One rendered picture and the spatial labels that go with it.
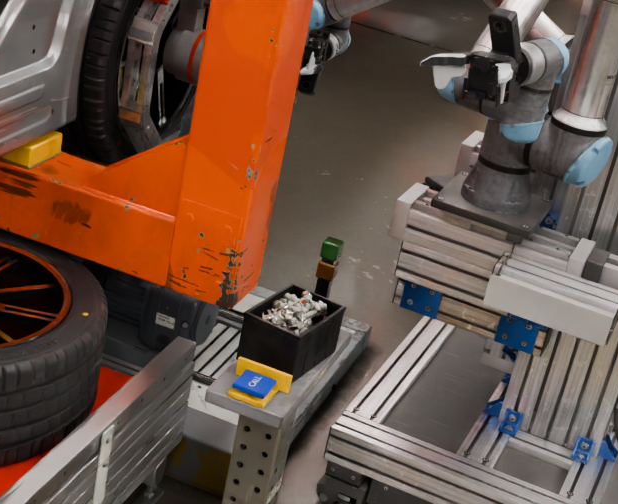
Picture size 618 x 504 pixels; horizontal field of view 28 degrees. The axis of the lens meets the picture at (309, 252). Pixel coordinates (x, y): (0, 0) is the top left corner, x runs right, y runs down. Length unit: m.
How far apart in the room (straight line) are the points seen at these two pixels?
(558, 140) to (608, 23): 0.25
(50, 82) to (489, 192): 0.97
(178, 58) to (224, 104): 0.63
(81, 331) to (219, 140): 0.48
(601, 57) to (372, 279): 1.80
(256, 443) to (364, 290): 1.46
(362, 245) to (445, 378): 1.23
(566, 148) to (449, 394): 0.86
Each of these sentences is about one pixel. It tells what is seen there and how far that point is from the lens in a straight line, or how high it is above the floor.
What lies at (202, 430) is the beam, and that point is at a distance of 3.00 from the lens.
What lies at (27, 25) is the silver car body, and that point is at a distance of 2.70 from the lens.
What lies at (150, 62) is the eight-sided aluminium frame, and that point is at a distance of 2.97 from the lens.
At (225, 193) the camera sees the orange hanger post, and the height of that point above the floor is 0.78.
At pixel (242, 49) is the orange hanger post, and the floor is 1.09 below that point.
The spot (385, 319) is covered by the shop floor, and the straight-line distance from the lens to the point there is 3.94.
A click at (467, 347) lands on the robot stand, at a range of 3.45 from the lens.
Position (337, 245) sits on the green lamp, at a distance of 2.75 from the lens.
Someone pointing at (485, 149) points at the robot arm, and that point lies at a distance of 2.70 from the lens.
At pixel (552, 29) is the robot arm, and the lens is 3.30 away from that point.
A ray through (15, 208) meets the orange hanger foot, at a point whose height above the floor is 0.58.
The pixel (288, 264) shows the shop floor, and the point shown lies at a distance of 4.15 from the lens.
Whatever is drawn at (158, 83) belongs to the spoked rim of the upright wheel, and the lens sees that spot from 3.31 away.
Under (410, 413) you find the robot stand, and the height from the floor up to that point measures 0.21.
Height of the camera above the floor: 1.79
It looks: 25 degrees down
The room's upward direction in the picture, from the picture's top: 12 degrees clockwise
